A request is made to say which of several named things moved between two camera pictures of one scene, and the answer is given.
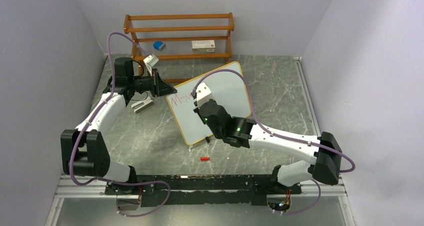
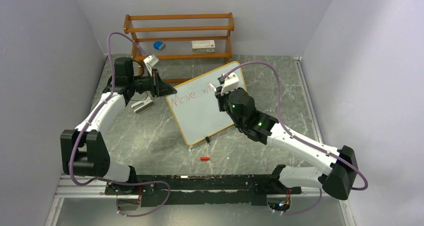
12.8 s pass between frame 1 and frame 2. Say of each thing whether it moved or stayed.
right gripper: moved
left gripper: stayed
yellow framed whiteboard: stayed
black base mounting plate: stayed
